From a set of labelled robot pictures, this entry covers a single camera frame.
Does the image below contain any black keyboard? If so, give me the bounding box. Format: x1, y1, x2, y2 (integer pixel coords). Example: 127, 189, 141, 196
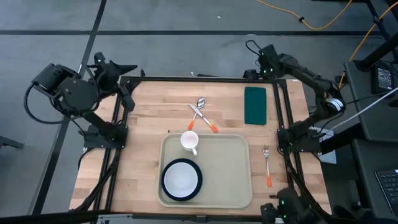
374, 169, 398, 207

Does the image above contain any spoon with orange handle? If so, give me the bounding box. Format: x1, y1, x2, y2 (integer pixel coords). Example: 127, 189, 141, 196
187, 96, 206, 131

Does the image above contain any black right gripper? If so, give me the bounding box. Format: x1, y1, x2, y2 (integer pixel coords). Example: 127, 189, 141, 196
243, 44, 281, 80

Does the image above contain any white ceramic mug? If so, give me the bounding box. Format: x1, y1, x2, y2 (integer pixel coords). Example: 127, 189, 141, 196
180, 130, 200, 157

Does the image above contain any fork with orange handle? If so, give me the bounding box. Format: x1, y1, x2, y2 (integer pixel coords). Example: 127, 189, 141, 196
262, 144, 274, 189

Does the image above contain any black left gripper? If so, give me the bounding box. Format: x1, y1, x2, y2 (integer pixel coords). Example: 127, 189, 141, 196
93, 52, 139, 91

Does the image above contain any black device with green lights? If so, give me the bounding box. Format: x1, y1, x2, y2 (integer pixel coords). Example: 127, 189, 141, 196
260, 188, 315, 224

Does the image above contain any white ribbed ceramic bowl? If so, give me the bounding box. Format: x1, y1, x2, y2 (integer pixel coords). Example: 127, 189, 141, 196
164, 161, 199, 199

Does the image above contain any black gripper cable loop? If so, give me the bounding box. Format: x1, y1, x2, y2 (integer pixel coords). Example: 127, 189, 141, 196
244, 39, 262, 59

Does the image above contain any beige plastic serving tray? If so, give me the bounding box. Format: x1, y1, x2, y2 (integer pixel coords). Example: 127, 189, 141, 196
157, 133, 253, 209

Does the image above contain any yellow floor cable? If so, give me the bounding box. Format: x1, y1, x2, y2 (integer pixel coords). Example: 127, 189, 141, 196
256, 0, 354, 31

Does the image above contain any grey side desk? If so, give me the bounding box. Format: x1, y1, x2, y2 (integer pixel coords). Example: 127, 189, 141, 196
343, 60, 398, 143
351, 138, 398, 219

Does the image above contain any black power adapter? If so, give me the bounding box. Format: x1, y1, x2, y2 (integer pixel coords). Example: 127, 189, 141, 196
371, 63, 396, 95

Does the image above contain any knife with orange handle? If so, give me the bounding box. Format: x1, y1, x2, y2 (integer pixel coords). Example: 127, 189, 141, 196
188, 103, 220, 134

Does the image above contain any orange floor cable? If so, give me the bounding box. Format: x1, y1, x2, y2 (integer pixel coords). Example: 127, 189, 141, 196
338, 1, 398, 90

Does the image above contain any black stand leg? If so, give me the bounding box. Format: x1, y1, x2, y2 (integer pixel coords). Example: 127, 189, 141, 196
355, 0, 398, 72

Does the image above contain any dark green cloth napkin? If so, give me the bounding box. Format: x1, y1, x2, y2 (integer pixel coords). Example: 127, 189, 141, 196
244, 86, 268, 126

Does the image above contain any dark navy plate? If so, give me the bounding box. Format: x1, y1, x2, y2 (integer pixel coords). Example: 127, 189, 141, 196
160, 157, 204, 202

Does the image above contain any black aluminium table frame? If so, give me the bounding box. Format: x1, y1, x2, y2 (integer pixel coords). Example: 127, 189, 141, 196
70, 73, 312, 223

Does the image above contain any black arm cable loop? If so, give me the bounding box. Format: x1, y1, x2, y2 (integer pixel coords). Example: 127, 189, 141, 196
23, 83, 82, 126

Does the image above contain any white paper sheet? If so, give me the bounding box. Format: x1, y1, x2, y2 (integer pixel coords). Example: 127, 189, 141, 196
310, 126, 338, 165

